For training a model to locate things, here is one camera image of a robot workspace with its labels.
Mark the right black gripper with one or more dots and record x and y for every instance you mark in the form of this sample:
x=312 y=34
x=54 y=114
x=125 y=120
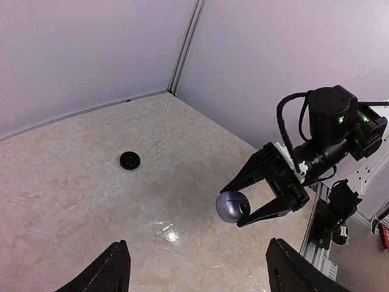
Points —
x=269 y=165

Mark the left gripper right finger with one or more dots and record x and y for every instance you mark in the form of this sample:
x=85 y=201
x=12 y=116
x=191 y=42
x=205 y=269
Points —
x=290 y=272

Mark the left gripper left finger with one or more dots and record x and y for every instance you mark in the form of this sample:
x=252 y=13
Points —
x=110 y=271

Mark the grey oval earbud case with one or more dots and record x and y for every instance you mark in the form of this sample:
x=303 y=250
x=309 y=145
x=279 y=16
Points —
x=232 y=207

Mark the black round charging case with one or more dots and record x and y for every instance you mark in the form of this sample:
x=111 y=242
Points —
x=129 y=160

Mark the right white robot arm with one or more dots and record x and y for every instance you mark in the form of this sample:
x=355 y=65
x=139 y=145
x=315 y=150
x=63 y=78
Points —
x=340 y=126

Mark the front aluminium rail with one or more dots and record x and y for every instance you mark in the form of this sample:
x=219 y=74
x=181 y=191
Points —
x=313 y=251

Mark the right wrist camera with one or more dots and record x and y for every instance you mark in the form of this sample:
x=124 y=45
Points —
x=301 y=174

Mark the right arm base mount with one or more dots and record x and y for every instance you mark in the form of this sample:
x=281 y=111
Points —
x=342 y=204

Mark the right aluminium frame post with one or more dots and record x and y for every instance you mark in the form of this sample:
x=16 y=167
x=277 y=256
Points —
x=189 y=34

